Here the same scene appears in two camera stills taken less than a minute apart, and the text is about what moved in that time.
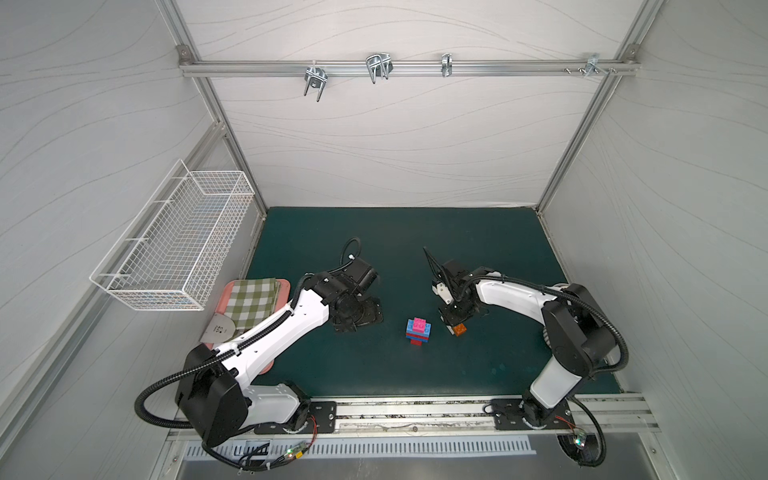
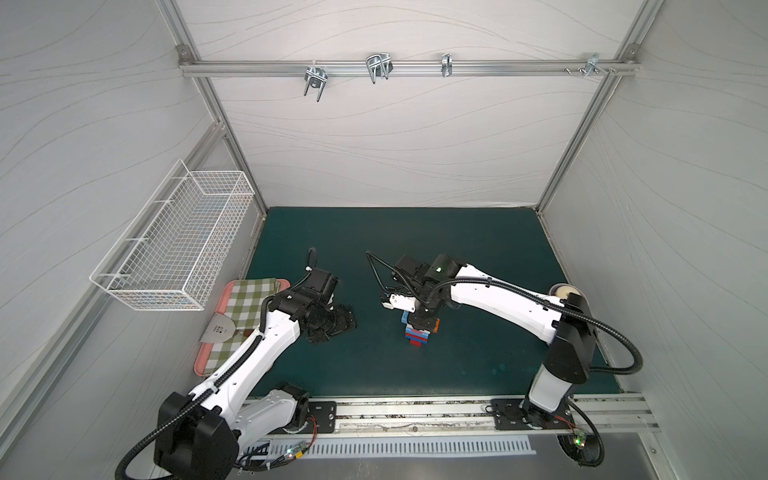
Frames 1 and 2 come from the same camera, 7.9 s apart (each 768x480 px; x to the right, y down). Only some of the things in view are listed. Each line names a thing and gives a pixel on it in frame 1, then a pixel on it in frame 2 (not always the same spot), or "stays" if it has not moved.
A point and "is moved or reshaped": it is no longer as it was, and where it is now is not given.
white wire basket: x=171 y=256 stays
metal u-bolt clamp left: x=317 y=77 stays
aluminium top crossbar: x=405 y=68 stays
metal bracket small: x=446 y=65 stays
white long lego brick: x=442 y=290 is moved or reshaped
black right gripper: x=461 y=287 → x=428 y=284
